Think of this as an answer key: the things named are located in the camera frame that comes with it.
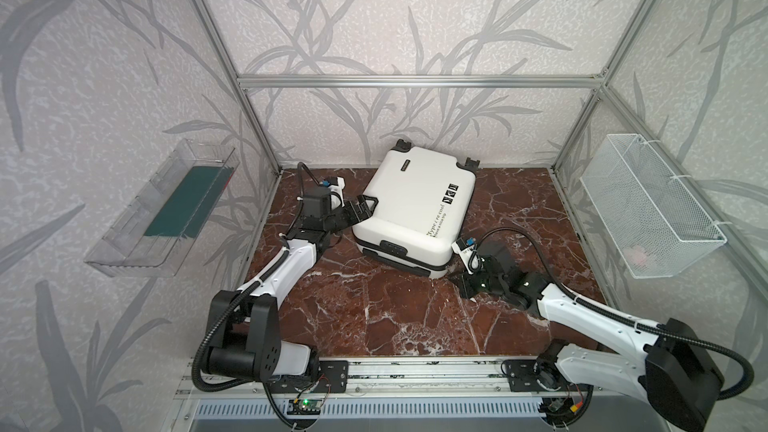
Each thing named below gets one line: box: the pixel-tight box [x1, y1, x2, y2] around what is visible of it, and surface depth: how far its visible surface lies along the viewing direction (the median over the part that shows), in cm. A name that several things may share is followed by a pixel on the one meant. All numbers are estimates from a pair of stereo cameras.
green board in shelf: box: [144, 166, 234, 238], surface depth 68 cm
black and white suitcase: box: [352, 139, 480, 280], surface depth 85 cm
